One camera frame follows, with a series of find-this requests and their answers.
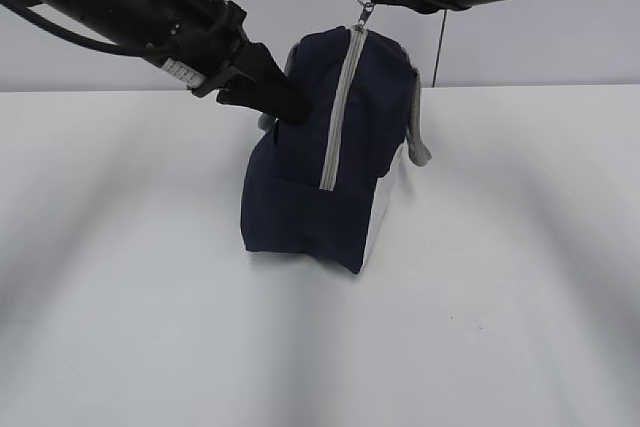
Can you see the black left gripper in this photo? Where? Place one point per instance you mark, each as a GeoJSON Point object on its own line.
{"type": "Point", "coordinates": [218, 57]}

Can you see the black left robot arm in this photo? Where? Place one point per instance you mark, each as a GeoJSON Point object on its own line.
{"type": "Point", "coordinates": [125, 28]}

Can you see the navy insulated lunch bag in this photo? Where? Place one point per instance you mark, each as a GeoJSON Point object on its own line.
{"type": "Point", "coordinates": [322, 188]}

